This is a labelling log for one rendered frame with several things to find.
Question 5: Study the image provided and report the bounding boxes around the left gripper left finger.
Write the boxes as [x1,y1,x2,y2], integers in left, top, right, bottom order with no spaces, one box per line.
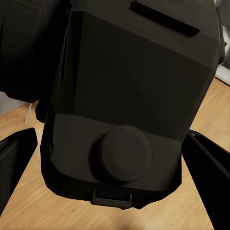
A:
[0,127,38,216]

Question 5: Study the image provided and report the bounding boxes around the digital camera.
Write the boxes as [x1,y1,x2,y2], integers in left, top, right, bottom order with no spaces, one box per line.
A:
[0,0,225,210]

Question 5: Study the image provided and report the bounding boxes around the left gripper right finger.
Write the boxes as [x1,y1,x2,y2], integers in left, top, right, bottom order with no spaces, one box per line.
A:
[182,130,230,230]

